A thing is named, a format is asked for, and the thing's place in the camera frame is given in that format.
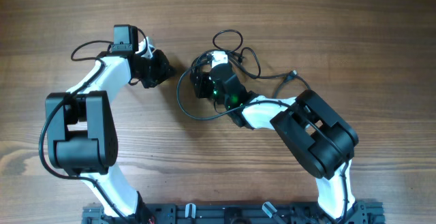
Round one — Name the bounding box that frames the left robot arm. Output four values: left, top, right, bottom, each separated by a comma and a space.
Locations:
38, 25, 175, 223

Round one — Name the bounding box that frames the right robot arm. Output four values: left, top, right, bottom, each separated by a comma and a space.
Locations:
189, 63, 358, 223

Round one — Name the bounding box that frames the left camera cable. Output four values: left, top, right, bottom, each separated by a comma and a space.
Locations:
38, 40, 137, 224

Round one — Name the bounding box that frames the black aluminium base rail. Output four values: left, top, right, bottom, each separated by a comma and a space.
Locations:
81, 202, 386, 224

